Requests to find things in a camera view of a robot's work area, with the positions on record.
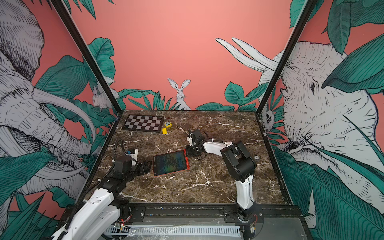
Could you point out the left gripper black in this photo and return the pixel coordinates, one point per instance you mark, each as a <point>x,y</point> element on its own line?
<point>147,168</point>

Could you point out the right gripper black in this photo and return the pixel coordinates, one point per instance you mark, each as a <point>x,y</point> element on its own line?
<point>188,151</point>

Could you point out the red writing tablet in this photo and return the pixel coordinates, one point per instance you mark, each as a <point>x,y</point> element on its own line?
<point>169,163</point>

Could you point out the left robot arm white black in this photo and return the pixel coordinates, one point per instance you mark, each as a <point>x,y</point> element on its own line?
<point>103,209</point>

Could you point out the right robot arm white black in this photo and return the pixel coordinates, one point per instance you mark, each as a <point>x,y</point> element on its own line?
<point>239,162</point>

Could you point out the yellow tape measure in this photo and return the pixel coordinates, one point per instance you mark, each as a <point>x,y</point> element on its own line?
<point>168,124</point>

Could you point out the black white checkerboard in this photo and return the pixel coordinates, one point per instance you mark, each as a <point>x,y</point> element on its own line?
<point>144,123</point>

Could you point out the white perforated strip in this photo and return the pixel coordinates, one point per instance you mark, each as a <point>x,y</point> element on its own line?
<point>184,230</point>

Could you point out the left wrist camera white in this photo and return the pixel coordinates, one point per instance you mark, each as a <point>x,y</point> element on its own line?
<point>133,153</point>

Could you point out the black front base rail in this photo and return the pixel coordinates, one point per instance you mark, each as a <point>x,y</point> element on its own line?
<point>270,222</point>

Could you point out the left black frame post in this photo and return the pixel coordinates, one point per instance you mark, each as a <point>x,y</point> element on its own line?
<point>83,47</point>

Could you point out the black frame post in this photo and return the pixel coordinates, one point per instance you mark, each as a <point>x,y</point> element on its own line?
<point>298,29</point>
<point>83,47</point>

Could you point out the right black frame post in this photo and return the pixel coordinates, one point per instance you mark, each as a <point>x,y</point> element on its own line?
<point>298,29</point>

